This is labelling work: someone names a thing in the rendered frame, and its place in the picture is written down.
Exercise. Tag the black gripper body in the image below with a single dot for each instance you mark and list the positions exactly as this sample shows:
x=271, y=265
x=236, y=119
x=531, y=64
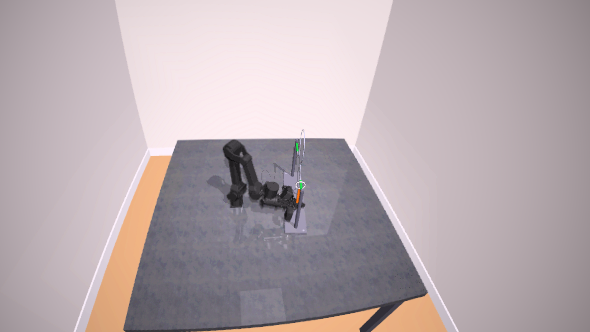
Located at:
x=288, y=207

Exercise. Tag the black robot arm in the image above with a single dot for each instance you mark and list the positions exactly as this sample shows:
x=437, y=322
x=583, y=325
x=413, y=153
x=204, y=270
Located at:
x=269, y=190

